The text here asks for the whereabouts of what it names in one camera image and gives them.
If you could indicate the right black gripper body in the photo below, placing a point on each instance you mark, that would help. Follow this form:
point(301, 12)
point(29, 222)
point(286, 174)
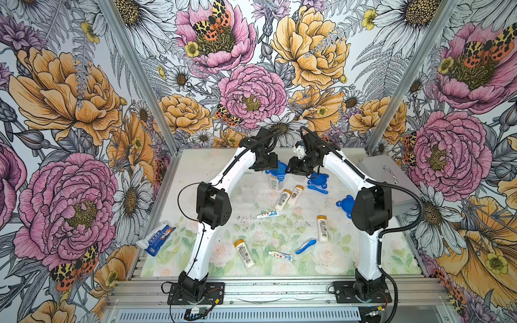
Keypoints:
point(305, 165)

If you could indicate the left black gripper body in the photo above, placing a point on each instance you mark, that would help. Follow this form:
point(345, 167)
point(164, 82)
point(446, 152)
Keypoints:
point(267, 161)

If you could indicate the blue lid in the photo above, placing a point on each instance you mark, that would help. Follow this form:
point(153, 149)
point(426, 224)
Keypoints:
point(318, 180)
point(347, 205)
point(278, 172)

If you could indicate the white bottle yellow cap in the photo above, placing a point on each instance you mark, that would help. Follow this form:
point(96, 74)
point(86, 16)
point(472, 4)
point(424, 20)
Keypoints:
point(322, 228)
point(283, 200)
point(296, 193)

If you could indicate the toothpaste tube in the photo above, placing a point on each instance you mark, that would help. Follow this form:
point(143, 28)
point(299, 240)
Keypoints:
point(281, 255)
point(268, 214)

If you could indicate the blue toothbrush case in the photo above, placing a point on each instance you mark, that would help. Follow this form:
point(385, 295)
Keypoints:
point(317, 189)
point(306, 245)

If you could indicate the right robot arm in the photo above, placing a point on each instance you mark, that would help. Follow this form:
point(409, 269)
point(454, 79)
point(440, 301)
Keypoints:
point(370, 214)

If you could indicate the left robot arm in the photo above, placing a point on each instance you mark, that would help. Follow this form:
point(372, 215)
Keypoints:
point(213, 207)

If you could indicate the clear plastic cup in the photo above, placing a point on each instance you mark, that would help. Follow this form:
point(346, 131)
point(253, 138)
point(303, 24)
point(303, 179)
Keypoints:
point(250, 188)
point(275, 183)

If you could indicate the white bottle near front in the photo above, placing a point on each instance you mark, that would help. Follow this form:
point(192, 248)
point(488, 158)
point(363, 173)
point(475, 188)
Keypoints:
point(244, 253)

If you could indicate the blue white packet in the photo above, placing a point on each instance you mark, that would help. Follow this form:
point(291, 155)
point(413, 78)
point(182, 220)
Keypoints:
point(153, 242)

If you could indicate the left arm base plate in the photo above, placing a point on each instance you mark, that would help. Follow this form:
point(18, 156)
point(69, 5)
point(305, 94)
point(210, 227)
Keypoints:
point(209, 294)

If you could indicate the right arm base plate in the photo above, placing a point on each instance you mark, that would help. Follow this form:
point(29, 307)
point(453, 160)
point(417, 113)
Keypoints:
point(349, 292)

